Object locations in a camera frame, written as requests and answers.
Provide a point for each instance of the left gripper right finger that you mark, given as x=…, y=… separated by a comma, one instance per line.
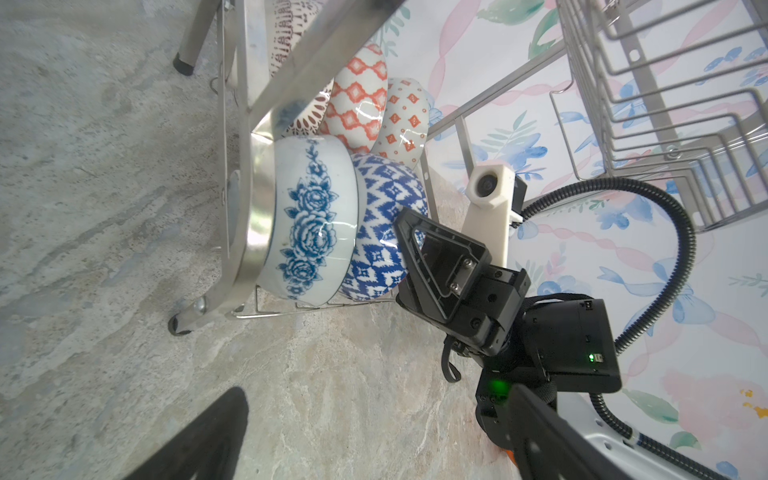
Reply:
x=546, y=447

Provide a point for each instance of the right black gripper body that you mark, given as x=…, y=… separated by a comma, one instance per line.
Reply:
x=482, y=324

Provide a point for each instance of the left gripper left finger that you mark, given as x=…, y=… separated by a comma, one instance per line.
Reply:
x=207, y=448

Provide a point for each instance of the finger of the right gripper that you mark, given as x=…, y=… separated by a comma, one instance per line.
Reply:
x=442, y=266

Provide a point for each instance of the orange patterned bowl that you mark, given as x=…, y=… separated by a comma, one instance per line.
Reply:
x=385, y=188

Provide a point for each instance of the blue white floral bowl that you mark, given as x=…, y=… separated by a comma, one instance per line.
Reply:
x=315, y=222

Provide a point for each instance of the pale green patterned bowl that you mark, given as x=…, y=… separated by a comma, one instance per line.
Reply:
x=405, y=123

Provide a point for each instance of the dark blue patterned bowl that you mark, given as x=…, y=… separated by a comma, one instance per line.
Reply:
x=357, y=102

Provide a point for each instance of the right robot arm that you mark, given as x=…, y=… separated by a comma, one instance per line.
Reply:
x=529, y=348

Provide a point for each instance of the plain orange bowl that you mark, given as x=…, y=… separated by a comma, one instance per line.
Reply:
x=511, y=456

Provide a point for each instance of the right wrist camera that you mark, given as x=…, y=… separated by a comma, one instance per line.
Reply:
x=496, y=196

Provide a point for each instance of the chrome wire dish rack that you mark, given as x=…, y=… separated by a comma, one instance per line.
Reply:
x=695, y=112

